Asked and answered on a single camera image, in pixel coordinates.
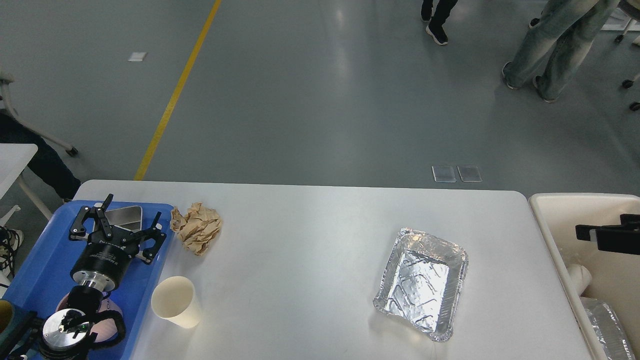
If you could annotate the cream paper cup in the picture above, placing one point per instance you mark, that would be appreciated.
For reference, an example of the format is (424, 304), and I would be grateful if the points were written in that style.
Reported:
(174, 299)

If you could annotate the person in light jeans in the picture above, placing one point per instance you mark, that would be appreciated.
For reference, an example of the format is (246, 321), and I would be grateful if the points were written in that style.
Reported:
(553, 50)

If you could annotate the stainless steel rectangular tray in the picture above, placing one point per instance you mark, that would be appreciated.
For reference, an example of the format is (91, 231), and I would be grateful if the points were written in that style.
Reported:
(127, 218)

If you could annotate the foil tray in bin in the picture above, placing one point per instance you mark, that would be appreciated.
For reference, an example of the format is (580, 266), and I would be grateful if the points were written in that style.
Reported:
(608, 329)

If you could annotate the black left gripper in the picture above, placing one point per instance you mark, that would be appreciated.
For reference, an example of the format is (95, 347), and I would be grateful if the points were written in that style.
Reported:
(105, 257)

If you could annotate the blue plastic tray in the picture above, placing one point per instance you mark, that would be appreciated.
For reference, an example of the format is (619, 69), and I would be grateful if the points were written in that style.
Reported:
(44, 277)

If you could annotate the white plastic bin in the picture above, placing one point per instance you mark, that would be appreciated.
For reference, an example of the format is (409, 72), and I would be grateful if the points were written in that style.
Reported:
(614, 276)

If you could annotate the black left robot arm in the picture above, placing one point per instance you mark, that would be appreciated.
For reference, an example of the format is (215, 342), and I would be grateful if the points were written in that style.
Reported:
(84, 289)

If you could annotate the teal cup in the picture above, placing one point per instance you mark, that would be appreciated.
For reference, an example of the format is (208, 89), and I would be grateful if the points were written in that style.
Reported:
(14, 322)

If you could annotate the white side table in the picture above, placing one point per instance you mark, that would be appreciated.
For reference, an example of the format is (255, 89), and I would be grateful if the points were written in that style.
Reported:
(14, 158)

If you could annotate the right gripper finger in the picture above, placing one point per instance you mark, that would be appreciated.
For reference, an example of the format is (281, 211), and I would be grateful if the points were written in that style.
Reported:
(623, 238)

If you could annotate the pink plastic mug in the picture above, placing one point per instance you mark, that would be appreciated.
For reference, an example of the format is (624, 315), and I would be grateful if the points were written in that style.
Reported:
(105, 329)

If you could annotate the seated person leg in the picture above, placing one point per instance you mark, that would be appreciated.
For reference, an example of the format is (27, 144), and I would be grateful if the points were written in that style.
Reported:
(46, 163)

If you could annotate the brown paper ball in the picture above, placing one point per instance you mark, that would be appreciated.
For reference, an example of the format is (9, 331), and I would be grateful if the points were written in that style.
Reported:
(197, 228)

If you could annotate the aluminium foil tray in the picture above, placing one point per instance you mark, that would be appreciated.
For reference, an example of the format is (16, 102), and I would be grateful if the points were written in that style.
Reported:
(422, 282)

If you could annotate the person in dark jeans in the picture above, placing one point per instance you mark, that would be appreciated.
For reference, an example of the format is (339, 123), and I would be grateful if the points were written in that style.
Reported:
(435, 17)

